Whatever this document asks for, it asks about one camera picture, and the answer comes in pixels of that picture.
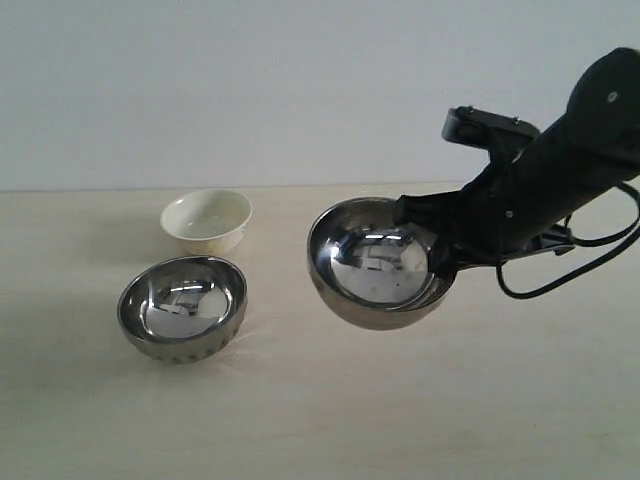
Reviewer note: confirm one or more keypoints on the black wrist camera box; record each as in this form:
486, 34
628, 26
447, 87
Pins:
469, 126

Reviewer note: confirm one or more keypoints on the cream ceramic bowl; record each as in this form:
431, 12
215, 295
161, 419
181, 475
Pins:
207, 221

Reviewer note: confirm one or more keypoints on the stainless steel bowl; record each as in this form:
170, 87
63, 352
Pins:
370, 271
185, 309

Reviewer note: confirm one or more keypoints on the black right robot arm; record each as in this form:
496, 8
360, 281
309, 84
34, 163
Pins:
600, 127

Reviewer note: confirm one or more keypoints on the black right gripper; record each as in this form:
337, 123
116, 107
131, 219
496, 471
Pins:
516, 198

